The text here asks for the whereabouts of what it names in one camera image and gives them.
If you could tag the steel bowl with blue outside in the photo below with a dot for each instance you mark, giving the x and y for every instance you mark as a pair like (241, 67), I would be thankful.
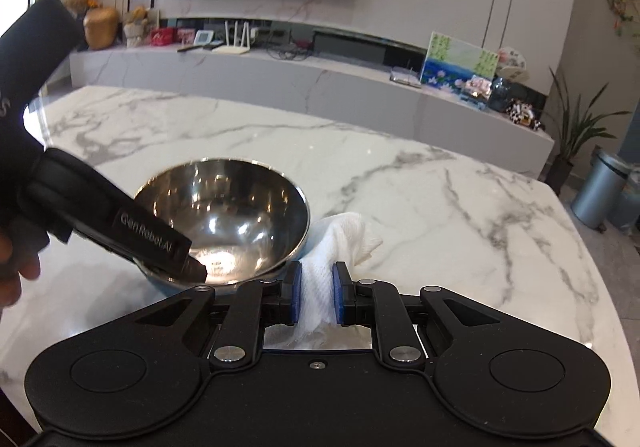
(225, 207)

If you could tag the person's left hand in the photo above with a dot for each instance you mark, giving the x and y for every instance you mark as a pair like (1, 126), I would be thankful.
(15, 262)

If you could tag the beige plush doll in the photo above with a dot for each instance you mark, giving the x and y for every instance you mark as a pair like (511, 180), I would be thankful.
(135, 29)

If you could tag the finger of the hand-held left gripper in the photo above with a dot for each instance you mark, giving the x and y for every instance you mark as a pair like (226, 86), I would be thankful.
(195, 273)

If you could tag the black and white plush toy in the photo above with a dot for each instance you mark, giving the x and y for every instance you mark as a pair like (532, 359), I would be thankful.
(525, 116)

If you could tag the lotus pond painting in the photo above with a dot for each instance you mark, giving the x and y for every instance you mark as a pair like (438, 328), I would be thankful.
(450, 62)

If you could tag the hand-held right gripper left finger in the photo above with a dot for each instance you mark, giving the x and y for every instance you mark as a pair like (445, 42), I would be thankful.
(295, 291)

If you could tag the red box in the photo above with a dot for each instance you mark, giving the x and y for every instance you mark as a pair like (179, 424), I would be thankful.
(163, 37)

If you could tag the pink box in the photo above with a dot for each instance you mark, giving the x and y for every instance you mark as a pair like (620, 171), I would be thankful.
(185, 36)

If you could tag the white router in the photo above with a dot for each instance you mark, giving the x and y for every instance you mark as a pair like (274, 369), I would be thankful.
(232, 48)

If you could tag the grey metal trash bin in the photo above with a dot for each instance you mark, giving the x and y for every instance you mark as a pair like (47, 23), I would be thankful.
(597, 192)

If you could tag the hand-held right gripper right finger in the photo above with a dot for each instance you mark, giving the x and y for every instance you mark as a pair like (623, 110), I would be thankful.
(341, 292)

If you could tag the white paper towel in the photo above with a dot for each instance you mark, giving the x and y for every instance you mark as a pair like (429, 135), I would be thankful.
(325, 247)

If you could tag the black remote control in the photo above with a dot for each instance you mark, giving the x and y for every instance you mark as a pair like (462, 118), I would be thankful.
(187, 48)

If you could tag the gold vase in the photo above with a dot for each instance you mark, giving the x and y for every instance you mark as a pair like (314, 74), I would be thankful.
(101, 29)

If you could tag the potted green plant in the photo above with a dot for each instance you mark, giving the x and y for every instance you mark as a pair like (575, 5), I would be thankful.
(560, 172)

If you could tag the dark glass jar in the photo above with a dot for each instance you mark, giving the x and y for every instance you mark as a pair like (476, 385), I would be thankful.
(502, 97)

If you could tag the painted round fan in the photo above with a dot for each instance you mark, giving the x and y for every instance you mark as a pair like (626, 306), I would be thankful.
(512, 62)

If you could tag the white digital clock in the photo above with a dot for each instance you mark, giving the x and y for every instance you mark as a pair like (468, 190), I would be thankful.
(204, 37)

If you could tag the small pink flower picture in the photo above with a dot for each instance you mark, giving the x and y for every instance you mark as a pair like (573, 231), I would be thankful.
(475, 92)

